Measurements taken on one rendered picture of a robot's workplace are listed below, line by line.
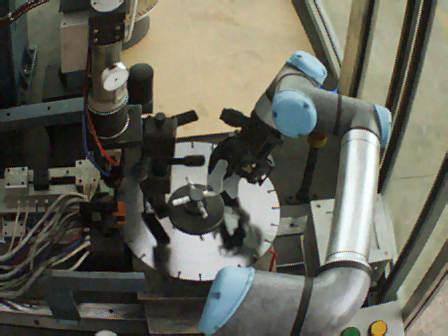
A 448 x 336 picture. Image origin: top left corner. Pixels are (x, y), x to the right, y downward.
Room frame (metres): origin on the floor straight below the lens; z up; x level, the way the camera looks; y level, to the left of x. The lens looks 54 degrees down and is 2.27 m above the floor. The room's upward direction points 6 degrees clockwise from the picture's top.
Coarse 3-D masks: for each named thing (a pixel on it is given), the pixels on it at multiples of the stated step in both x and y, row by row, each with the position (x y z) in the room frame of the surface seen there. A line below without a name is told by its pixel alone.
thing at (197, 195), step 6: (186, 180) 0.89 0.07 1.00; (192, 186) 0.88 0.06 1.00; (192, 192) 0.86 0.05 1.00; (198, 192) 0.86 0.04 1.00; (204, 192) 0.87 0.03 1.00; (210, 192) 0.87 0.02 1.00; (180, 198) 0.85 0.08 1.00; (186, 198) 0.85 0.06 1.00; (192, 198) 0.85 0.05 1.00; (198, 198) 0.85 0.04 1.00; (174, 204) 0.83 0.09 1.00; (192, 204) 0.84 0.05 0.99; (198, 204) 0.84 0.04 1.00; (204, 210) 0.83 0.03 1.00; (204, 216) 0.81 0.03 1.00
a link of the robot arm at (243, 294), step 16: (224, 272) 0.51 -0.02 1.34; (240, 272) 0.51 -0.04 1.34; (256, 272) 0.52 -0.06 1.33; (272, 272) 0.52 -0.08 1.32; (224, 288) 0.48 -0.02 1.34; (240, 288) 0.48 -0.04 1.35; (256, 288) 0.48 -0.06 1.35; (272, 288) 0.48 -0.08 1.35; (288, 288) 0.48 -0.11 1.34; (304, 288) 0.49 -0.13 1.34; (208, 304) 0.46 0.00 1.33; (224, 304) 0.45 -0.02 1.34; (240, 304) 0.45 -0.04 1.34; (256, 304) 0.46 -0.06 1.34; (272, 304) 0.46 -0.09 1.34; (288, 304) 0.46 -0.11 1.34; (304, 304) 0.46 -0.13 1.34; (208, 320) 0.43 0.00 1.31; (224, 320) 0.43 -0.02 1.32; (240, 320) 0.43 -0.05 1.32; (256, 320) 0.43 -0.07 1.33; (272, 320) 0.43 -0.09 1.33; (288, 320) 0.43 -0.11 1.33
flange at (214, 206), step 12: (180, 192) 0.89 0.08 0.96; (168, 204) 0.86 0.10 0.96; (180, 204) 0.86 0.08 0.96; (204, 204) 0.86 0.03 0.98; (216, 204) 0.87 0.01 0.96; (180, 216) 0.83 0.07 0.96; (192, 216) 0.83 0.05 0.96; (216, 216) 0.84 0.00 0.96; (180, 228) 0.81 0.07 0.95; (192, 228) 0.81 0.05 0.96; (204, 228) 0.81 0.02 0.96
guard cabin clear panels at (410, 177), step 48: (336, 0) 1.59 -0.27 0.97; (384, 0) 1.27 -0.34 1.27; (432, 0) 1.04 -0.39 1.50; (336, 48) 1.53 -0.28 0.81; (384, 48) 1.22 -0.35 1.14; (432, 48) 1.00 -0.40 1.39; (384, 96) 1.17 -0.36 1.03; (432, 96) 0.95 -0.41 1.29; (432, 144) 0.89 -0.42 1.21; (384, 192) 1.02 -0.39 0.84; (432, 240) 0.74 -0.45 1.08
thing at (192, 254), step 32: (128, 192) 0.88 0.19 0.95; (224, 192) 0.91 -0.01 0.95; (256, 192) 0.91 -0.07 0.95; (128, 224) 0.80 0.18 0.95; (160, 224) 0.81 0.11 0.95; (224, 224) 0.83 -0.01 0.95; (256, 224) 0.84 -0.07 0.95; (160, 256) 0.74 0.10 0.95; (192, 256) 0.75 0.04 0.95; (224, 256) 0.76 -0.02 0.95
